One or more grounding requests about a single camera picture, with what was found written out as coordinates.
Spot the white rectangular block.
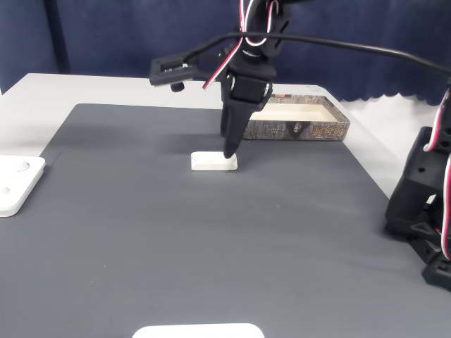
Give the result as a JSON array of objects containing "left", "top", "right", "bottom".
[{"left": 190, "top": 150, "right": 239, "bottom": 173}]

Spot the printed open cardboard box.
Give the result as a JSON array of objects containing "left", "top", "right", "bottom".
[{"left": 242, "top": 93, "right": 352, "bottom": 142}]

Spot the dark gray table mat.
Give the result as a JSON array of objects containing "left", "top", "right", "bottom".
[{"left": 0, "top": 103, "right": 451, "bottom": 338}]

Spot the dark blue curtain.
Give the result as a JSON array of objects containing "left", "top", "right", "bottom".
[{"left": 0, "top": 0, "right": 451, "bottom": 106}]

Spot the red white servo cable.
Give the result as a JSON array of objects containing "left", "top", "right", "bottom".
[
  {"left": 202, "top": 0, "right": 280, "bottom": 91},
  {"left": 424, "top": 84, "right": 451, "bottom": 262}
]

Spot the black gripper camera mount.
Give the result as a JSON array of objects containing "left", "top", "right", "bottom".
[{"left": 149, "top": 44, "right": 234, "bottom": 93}]

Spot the thick black camera cable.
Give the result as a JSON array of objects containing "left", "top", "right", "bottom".
[{"left": 183, "top": 31, "right": 451, "bottom": 77}]

